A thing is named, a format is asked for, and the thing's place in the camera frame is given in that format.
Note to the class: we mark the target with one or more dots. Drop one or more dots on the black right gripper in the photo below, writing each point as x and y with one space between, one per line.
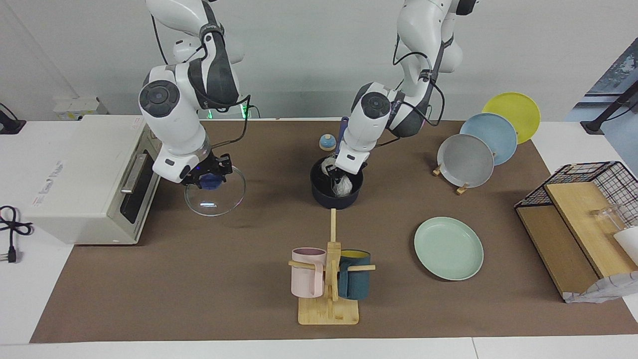
212 163

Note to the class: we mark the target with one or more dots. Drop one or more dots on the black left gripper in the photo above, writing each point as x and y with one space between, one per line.
351 170

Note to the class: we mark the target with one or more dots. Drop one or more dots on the glass lid with blue knob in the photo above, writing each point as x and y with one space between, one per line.
214 204

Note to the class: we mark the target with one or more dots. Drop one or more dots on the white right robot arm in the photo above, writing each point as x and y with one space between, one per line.
169 129

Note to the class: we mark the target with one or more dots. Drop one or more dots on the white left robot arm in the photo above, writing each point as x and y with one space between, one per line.
369 129

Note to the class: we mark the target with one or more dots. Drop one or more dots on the wooden plate rack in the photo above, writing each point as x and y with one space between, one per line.
462 189

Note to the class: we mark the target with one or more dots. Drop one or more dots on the light green plate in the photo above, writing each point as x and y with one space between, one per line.
448 249

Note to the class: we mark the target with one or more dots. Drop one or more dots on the grey plate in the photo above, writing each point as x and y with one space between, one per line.
466 162

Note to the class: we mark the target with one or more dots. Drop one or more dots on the light blue plate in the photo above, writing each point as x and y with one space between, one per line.
496 134

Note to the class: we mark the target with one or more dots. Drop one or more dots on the yellow plate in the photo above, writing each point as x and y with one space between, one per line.
518 109

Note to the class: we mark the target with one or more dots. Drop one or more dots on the teal mug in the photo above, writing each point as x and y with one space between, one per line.
355 281

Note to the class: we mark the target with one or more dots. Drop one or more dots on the pink mug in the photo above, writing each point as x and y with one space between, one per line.
306 279

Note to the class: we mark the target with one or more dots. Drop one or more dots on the brown table mat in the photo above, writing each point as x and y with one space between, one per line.
199 279

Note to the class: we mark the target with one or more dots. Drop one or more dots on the wooden mug tree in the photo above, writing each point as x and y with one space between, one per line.
329 314

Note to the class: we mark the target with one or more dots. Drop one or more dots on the cream toaster oven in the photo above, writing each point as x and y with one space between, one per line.
75 174

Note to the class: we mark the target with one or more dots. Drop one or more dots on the black desk clamp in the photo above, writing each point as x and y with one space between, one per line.
10 125

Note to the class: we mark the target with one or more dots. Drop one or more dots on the clear glass cup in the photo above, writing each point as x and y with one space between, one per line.
608 217

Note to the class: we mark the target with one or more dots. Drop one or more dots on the black angled stand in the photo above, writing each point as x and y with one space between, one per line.
610 107

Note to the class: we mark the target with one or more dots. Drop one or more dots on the marble patterned sheet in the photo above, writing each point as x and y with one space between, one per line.
603 289

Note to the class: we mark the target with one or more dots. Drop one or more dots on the white cup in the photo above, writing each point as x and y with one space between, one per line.
629 244

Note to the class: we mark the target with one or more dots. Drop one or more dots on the white wall socket box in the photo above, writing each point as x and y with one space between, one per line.
75 107

